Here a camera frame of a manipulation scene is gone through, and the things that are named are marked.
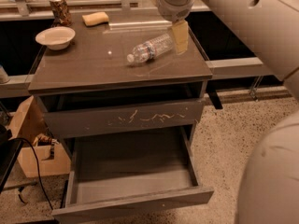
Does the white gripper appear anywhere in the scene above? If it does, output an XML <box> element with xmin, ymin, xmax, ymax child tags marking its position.
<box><xmin>150</xmin><ymin>0</ymin><xmax>193</xmax><ymax>54</ymax></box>

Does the clear plastic water bottle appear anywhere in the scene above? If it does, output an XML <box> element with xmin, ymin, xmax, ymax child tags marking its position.
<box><xmin>127</xmin><ymin>34</ymin><xmax>174</xmax><ymax>63</ymax></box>

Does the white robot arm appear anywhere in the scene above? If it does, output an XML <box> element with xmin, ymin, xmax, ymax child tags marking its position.
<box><xmin>156</xmin><ymin>0</ymin><xmax>299</xmax><ymax>224</ymax></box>

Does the grey drawer cabinet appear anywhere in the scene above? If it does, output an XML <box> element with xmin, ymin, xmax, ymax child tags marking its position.
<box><xmin>27</xmin><ymin>7</ymin><xmax>216</xmax><ymax>224</ymax></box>

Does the grey top drawer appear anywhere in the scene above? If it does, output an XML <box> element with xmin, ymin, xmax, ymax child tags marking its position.
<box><xmin>44</xmin><ymin>99</ymin><xmax>204</xmax><ymax>138</ymax></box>

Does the open grey middle drawer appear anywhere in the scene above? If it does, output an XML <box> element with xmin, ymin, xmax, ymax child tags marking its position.
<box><xmin>52</xmin><ymin>127</ymin><xmax>213</xmax><ymax>224</ymax></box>

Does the yellow sponge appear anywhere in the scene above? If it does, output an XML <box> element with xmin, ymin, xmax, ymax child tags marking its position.
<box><xmin>82</xmin><ymin>12</ymin><xmax>109</xmax><ymax>26</ymax></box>

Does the metal window railing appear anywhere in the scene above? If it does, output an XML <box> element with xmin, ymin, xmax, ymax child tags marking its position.
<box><xmin>0</xmin><ymin>0</ymin><xmax>299</xmax><ymax>99</ymax></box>

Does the patterned drink can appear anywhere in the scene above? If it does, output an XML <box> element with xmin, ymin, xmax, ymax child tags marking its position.
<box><xmin>50</xmin><ymin>0</ymin><xmax>72</xmax><ymax>26</ymax></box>

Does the white ceramic bowl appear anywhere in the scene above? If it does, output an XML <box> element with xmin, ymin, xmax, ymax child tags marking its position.
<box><xmin>36</xmin><ymin>26</ymin><xmax>76</xmax><ymax>50</ymax></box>

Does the white object at left edge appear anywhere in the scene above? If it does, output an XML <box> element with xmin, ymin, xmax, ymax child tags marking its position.
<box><xmin>0</xmin><ymin>65</ymin><xmax>9</xmax><ymax>84</ymax></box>

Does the cardboard box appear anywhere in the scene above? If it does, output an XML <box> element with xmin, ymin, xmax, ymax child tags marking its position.
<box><xmin>8</xmin><ymin>96</ymin><xmax>71</xmax><ymax>177</ymax></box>

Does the black table edge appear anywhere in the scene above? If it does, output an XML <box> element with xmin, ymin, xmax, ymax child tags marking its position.
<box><xmin>0</xmin><ymin>125</ymin><xmax>22</xmax><ymax>193</ymax></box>

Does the black cable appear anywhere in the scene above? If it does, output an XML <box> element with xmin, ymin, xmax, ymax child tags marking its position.
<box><xmin>12</xmin><ymin>137</ymin><xmax>54</xmax><ymax>211</ymax></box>

